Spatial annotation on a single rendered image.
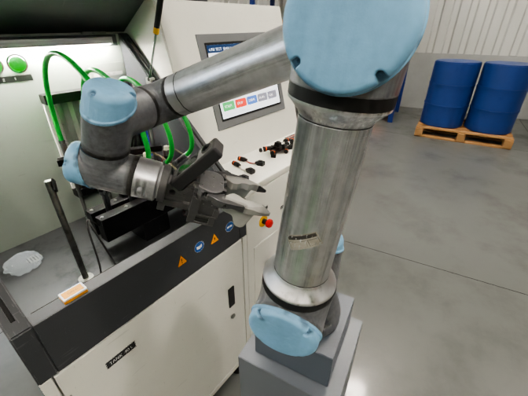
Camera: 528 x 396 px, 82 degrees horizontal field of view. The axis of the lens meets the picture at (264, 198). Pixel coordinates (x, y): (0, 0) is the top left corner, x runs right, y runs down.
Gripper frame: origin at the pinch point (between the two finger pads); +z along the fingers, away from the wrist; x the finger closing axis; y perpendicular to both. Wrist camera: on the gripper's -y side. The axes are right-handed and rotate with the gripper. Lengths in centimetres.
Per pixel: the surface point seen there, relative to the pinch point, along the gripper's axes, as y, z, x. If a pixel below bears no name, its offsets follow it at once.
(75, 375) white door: 55, -29, 11
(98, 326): 45, -27, 4
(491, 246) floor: 58, 219, -99
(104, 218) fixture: 36, -34, -24
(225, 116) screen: 12, -5, -71
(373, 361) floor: 93, 96, -21
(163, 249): 31.9, -16.4, -12.0
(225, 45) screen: -11, -11, -84
